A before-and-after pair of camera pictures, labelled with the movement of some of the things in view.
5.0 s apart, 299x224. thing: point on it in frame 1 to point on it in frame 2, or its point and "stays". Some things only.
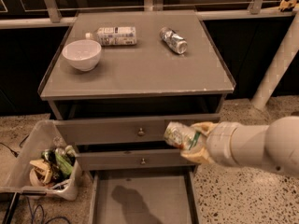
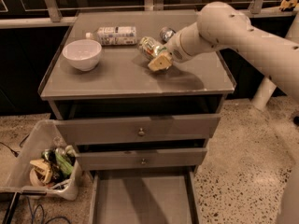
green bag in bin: (64, 165) stays
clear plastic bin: (41, 163) stays
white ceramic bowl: (82, 54) stays
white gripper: (220, 142) to (175, 49)
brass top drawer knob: (141, 133) stays
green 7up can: (180, 135) to (150, 49)
